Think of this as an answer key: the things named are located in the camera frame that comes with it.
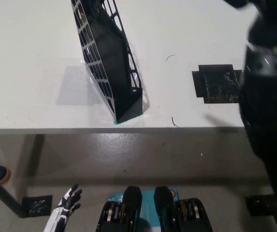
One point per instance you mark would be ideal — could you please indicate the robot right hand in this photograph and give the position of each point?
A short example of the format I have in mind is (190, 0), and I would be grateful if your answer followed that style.
(268, 24)

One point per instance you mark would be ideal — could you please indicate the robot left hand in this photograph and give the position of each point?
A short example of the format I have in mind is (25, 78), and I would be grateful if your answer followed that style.
(69, 203)

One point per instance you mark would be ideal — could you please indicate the robot body black teal blocks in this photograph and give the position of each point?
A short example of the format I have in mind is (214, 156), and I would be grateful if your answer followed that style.
(133, 212)

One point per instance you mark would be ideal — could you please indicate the black mesh file shelf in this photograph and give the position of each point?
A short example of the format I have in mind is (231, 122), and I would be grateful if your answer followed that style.
(128, 106)

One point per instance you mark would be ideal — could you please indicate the black metal table leg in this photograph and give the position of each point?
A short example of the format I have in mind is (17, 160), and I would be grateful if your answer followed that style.
(8, 199)

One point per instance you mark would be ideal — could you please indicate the black tape patch on table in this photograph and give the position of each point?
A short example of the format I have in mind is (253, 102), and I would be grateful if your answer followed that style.
(201, 82)

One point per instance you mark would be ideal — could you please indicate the teal tape strip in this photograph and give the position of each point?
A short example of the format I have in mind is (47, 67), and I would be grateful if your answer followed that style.
(115, 122)

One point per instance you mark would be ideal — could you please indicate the short dark thread scrap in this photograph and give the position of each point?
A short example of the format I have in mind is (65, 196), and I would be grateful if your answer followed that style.
(172, 120)

